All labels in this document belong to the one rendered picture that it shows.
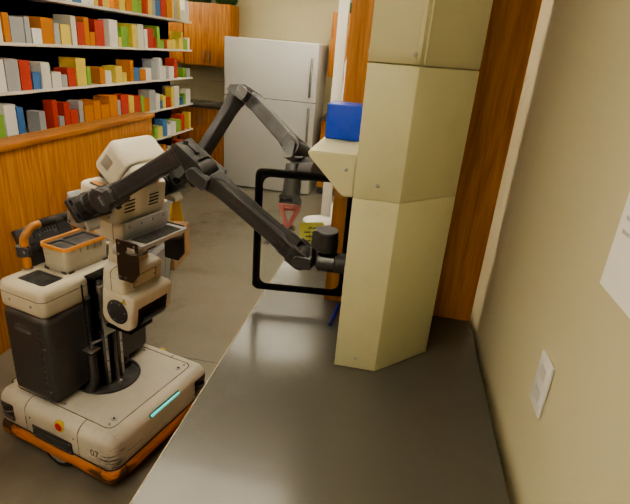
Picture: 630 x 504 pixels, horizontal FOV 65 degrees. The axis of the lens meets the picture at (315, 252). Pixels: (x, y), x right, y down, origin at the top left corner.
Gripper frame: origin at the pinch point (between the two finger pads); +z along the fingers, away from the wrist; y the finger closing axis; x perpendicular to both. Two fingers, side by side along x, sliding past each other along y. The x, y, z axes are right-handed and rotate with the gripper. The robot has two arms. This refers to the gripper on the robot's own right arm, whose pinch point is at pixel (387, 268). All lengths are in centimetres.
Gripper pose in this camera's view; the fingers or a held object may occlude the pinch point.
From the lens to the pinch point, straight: 138.4
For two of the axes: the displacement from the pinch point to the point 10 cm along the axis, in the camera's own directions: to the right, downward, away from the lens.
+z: 9.8, 1.1, -1.5
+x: -0.5, 9.3, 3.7
